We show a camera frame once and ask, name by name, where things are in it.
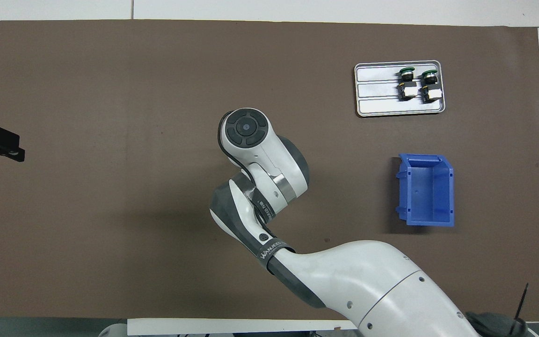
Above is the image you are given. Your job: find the silver metal tray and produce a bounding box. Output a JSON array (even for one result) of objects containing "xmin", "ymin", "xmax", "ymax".
[{"xmin": 354, "ymin": 60, "xmax": 446, "ymax": 117}]

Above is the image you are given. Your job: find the thin black cable tie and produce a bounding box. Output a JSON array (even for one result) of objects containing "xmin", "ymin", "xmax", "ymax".
[{"xmin": 514, "ymin": 283, "xmax": 530, "ymax": 335}]

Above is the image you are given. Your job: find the green mushroom push button switch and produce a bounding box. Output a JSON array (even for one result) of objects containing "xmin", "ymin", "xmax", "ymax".
[
  {"xmin": 397, "ymin": 67, "xmax": 416, "ymax": 101},
  {"xmin": 420, "ymin": 69, "xmax": 442, "ymax": 104}
]

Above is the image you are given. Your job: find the blue plastic storage bin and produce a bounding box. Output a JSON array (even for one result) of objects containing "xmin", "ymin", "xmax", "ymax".
[{"xmin": 395, "ymin": 153, "xmax": 455, "ymax": 227}]

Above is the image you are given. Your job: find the brown table mat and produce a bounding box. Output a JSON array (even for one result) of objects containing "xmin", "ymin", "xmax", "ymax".
[{"xmin": 0, "ymin": 20, "xmax": 539, "ymax": 322}]

